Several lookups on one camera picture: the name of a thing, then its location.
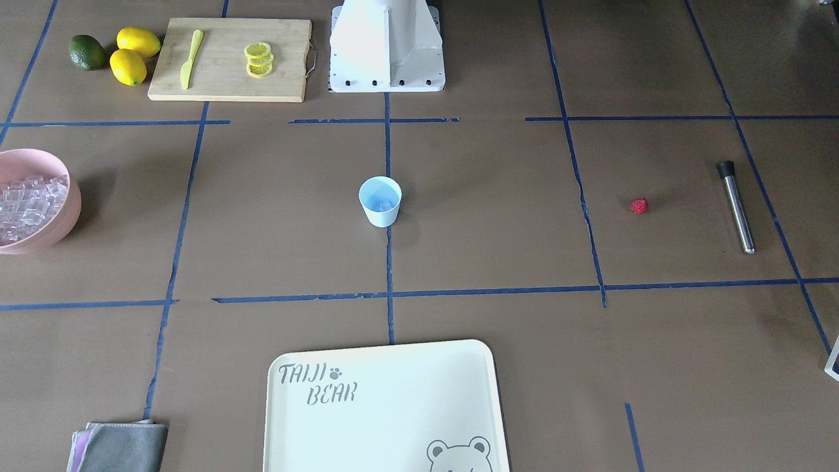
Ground yellow lemon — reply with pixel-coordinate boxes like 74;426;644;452
109;49;149;87
116;27;162;58

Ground pink plastic bowl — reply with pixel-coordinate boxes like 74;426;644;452
1;147;81;255

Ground lemon slices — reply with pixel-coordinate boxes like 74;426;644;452
243;41;275;79

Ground wooden cutting board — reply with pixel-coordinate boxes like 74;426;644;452
147;17;312;104

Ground red strawberry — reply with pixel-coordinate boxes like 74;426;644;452
630;198;650;215

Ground pile of clear ice cubes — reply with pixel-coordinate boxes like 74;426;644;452
1;174;69;246

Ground light blue plastic cup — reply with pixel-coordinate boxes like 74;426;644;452
359;176;402;228

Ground green avocado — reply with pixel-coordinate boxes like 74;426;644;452
68;35;107;71

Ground folded grey cloth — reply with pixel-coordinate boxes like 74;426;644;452
66;420;168;471

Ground steel muddler with black tip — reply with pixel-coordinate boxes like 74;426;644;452
716;161;756;255

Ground cream bear serving tray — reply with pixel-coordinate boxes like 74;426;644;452
262;340;511;471

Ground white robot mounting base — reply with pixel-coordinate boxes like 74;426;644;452
328;1;446;93

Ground yellow plastic knife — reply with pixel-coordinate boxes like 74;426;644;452
180;29;205;90

